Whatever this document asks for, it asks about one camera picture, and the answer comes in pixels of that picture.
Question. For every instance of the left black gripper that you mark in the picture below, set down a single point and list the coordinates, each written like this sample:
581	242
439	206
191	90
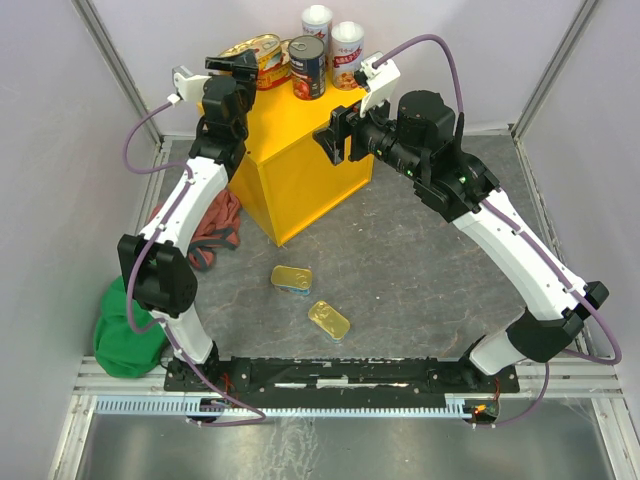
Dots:
244	68

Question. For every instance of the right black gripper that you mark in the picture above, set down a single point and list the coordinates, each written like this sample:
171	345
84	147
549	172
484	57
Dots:
345	124

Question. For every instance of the oval gold fish tin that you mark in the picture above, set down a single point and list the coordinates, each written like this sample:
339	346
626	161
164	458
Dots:
273	77

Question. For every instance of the round dark can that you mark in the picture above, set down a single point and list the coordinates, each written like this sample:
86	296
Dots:
307	65

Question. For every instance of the white porridge can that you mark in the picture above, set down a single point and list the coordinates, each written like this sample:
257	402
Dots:
316	20
347	45

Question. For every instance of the rectangular gold tin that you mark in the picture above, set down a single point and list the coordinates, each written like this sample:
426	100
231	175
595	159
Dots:
292	279
331	321

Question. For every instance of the rectangular gold tin front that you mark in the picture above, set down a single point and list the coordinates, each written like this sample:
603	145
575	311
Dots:
331	321

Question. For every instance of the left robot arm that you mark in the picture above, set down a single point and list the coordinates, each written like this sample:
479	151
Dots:
154	263

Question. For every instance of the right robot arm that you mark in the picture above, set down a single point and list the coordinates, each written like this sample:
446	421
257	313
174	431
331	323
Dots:
464	192

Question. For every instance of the yellow wooden cabinet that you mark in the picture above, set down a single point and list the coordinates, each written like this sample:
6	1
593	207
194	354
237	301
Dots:
286	181

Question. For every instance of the red cloth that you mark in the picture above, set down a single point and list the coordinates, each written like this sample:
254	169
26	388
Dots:
217	229

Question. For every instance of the green cloth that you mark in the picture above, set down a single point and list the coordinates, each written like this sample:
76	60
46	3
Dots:
120	351

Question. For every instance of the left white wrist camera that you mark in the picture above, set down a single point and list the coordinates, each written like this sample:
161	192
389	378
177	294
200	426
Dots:
189	87

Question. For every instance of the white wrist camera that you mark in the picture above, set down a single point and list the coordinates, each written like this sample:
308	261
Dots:
189	87
379	82

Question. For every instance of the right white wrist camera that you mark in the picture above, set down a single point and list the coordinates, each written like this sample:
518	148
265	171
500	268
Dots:
379	82

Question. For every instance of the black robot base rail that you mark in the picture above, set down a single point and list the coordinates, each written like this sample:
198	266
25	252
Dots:
339	382

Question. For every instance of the slotted cable duct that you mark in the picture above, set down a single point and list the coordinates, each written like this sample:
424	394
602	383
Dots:
194	406

